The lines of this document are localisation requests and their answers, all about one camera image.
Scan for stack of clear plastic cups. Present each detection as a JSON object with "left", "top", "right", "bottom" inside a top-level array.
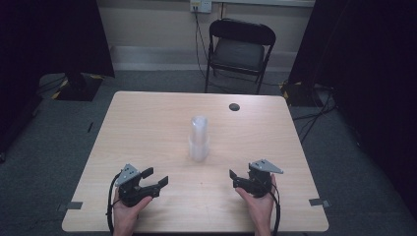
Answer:
[{"left": 188, "top": 114, "right": 210, "bottom": 163}]

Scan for dark curtain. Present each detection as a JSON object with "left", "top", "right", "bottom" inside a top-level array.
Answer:
[
  {"left": 288, "top": 0, "right": 417, "bottom": 217},
  {"left": 0, "top": 0, "right": 116, "bottom": 155}
]

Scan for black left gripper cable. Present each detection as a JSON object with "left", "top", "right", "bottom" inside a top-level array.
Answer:
[{"left": 105, "top": 172, "right": 123, "bottom": 236}]

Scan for grey tape strip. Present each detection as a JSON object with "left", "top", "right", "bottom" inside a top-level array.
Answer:
[
  {"left": 308, "top": 198, "right": 331, "bottom": 208},
  {"left": 57, "top": 201, "right": 84, "bottom": 212}
]

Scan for person's left hand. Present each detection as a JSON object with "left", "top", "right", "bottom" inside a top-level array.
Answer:
[{"left": 112, "top": 189, "right": 153, "bottom": 227}]

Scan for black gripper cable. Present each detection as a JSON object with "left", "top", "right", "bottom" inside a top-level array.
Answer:
[
  {"left": 105, "top": 172, "right": 123, "bottom": 236},
  {"left": 268, "top": 183, "right": 282, "bottom": 236}
]

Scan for white wall socket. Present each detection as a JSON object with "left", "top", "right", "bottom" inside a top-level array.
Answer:
[{"left": 190, "top": 0, "right": 212, "bottom": 14}]

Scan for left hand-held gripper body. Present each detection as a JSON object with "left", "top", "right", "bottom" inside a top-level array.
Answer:
[{"left": 114, "top": 163, "right": 161, "bottom": 208}]

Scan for black folding chair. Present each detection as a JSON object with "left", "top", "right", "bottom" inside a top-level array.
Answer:
[{"left": 205, "top": 18, "right": 277, "bottom": 95}]

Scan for person's right hand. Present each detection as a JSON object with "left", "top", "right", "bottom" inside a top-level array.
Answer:
[{"left": 235, "top": 175, "right": 278, "bottom": 227}]

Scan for black wall socket cable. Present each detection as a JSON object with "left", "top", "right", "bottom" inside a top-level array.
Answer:
[{"left": 194, "top": 11, "right": 210, "bottom": 80}]

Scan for black floor cables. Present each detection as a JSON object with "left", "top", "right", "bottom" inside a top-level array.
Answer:
[{"left": 291, "top": 85, "right": 338, "bottom": 146}]

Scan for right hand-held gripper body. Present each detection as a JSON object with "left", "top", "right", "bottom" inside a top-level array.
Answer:
[{"left": 244, "top": 158, "right": 284, "bottom": 199}]

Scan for black stand base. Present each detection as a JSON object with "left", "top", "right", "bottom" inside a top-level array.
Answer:
[
  {"left": 280, "top": 80, "right": 316, "bottom": 107},
  {"left": 52, "top": 72, "right": 104, "bottom": 102}
]

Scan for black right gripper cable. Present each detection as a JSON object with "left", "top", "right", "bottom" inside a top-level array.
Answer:
[{"left": 268, "top": 183, "right": 282, "bottom": 236}]

